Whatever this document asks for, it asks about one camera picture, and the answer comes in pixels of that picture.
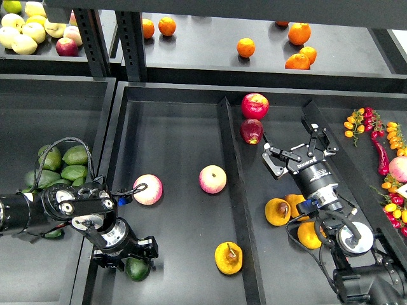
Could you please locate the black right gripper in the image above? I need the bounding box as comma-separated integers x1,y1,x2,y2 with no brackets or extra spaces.
261,116,343,211

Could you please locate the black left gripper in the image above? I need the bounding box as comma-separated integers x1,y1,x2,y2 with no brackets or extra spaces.
92,217,158,271

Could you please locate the dark green avocado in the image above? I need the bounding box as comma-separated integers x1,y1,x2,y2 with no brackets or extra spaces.
125,257,151,281

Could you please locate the yellow pear with stem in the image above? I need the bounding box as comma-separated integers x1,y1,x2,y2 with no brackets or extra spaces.
214,241,243,275

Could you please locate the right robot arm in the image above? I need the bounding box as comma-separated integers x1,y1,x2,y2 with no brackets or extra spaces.
262,117,406,304

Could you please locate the yellow pear middle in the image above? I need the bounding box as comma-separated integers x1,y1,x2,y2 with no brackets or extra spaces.
284,194,305,218

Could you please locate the yellow pear brown base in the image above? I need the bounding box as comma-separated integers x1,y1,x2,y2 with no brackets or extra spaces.
265,198,291,226

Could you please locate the dark avocado bottom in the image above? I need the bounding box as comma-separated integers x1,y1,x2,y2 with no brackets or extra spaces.
44,228,64,240

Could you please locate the yellow pear lower left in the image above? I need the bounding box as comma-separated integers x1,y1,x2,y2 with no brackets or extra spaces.
297,222,322,250

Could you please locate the green avocado middle right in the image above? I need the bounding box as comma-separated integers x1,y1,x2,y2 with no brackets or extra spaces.
60,165,88,181

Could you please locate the green avocado centre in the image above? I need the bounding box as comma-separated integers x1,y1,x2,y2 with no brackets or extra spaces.
46,179,72,188

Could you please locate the green avocado middle left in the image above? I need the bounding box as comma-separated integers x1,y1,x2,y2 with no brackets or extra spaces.
24,170,61,189

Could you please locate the green avocado top right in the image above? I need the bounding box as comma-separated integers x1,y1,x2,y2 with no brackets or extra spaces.
62,145,88,165

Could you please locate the green avocado top left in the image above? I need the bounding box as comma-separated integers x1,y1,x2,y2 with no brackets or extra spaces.
38,145,62,172

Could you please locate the dark red apple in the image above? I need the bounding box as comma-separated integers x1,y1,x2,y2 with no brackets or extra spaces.
240,119,263,145

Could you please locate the bright red apple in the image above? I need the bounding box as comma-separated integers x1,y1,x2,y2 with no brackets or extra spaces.
241,93,270,120

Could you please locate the orange cherry tomato bunch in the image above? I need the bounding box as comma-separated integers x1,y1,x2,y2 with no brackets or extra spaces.
343,108,365,147

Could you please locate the pink apple left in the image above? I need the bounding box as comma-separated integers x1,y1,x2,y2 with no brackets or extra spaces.
133,174,163,205

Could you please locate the pink apple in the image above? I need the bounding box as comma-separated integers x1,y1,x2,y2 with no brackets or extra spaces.
133,174,163,205
199,165,227,194

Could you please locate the red cherry tomato bunch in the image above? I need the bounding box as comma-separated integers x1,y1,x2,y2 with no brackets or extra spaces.
363,107,385,139

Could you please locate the red chili pepper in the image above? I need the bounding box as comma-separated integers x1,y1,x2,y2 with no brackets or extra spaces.
371,139,389,176

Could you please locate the orange front right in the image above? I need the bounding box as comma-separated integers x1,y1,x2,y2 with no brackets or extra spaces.
285,53,310,70

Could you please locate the pink apple right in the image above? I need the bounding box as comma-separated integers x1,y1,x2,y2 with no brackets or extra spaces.
199,165,227,194

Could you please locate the orange small right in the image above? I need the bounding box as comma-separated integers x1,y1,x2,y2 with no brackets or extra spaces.
300,46,317,65

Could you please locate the pink peach right edge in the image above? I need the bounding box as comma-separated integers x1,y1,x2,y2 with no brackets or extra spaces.
389,156,407,182

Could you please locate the black centre tray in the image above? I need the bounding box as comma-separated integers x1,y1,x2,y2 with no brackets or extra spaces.
70,81,407,305

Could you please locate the black tray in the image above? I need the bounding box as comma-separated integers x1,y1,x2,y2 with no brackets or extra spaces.
1,74,115,304
70,81,407,305

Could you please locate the mixed cherry tomatoes lower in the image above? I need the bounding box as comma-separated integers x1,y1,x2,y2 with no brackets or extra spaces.
370,174,406,237

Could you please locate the orange centre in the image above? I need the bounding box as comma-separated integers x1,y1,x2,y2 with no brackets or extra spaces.
237,37,256,58

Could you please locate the large orange right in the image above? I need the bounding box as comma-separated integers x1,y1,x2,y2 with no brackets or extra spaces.
288,22,312,46

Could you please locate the black tray divider left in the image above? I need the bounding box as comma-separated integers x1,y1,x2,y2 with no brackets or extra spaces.
217,97,266,304

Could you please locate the black left tray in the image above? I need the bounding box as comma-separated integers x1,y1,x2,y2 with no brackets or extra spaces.
1,74,115,304

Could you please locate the orange far left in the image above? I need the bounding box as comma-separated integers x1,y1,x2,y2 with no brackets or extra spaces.
142,18,155,39

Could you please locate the red apple on shelf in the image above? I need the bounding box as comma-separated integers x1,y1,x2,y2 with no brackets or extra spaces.
56,37,79,57

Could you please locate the pink peach on shelf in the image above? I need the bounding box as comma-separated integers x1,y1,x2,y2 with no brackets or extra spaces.
63,25,83,47

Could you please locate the pale yellow apple front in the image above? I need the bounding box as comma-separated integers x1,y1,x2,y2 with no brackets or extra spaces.
11,34,38,55

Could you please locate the black shelf post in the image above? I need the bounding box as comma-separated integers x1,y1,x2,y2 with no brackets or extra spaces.
73,8,148,82

